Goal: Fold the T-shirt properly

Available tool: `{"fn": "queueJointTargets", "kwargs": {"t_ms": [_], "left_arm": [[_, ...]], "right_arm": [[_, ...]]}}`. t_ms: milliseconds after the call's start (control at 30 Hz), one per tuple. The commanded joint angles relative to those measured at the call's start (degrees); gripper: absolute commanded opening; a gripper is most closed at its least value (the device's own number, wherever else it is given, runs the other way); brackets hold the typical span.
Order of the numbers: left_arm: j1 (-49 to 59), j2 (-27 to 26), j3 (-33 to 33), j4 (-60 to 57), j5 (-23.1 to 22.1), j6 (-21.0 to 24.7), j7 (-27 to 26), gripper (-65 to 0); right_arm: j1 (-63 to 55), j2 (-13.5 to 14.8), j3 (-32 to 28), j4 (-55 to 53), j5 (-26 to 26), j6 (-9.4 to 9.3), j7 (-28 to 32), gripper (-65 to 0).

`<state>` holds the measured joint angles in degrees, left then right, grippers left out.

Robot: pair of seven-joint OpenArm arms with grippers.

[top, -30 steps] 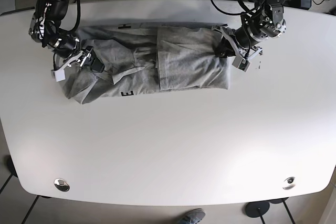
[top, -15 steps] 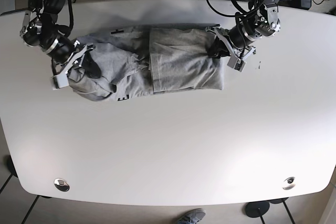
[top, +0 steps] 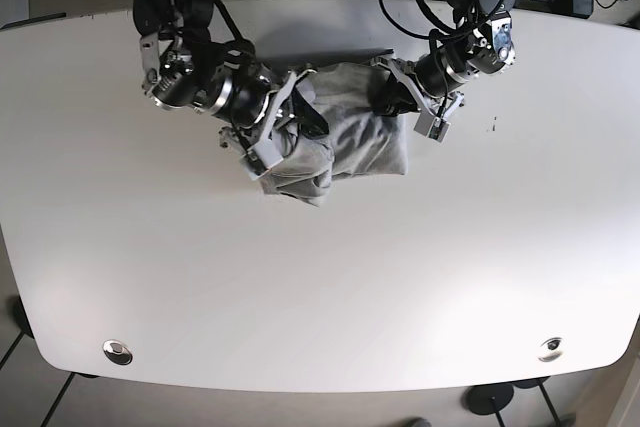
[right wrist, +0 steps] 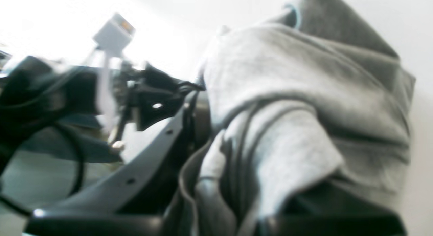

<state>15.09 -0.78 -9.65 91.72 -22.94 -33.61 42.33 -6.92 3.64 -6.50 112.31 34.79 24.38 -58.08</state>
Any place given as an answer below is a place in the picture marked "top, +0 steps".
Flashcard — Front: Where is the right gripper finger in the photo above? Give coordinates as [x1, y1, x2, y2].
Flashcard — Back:
[290, 88, 329, 140]

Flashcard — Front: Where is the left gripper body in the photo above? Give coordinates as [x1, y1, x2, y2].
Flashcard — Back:
[370, 54, 466, 123]

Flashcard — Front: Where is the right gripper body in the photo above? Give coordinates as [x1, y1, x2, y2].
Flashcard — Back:
[217, 69, 313, 156]

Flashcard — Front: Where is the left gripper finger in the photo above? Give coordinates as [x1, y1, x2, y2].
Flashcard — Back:
[372, 75, 419, 117]

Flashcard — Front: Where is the grey printed T-shirt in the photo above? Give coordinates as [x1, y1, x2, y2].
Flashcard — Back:
[259, 63, 409, 206]

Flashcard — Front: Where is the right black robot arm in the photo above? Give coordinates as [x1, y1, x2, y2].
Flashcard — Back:
[133, 0, 329, 154]

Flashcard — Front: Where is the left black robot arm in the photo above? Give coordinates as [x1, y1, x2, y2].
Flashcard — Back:
[371, 0, 515, 140]

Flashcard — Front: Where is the left silver table grommet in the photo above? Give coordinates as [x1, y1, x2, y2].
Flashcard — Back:
[102, 339, 133, 366]

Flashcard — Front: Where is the silver table grommet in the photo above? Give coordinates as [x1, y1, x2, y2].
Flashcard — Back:
[102, 339, 133, 366]
[537, 337, 564, 363]

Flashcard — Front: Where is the right silver table grommet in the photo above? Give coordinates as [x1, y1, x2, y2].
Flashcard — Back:
[537, 337, 564, 363]

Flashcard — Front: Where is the black table leg left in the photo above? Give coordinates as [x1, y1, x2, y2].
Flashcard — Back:
[0, 296, 34, 369]

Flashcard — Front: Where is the black round stand base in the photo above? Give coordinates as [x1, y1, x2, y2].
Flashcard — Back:
[464, 383, 514, 416]

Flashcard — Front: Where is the grey shoe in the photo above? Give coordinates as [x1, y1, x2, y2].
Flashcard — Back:
[402, 417, 431, 427]

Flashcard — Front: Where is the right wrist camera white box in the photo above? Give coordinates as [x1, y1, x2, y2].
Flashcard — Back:
[240, 139, 284, 181]

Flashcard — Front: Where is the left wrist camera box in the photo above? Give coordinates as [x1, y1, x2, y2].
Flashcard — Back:
[414, 112, 450, 143]

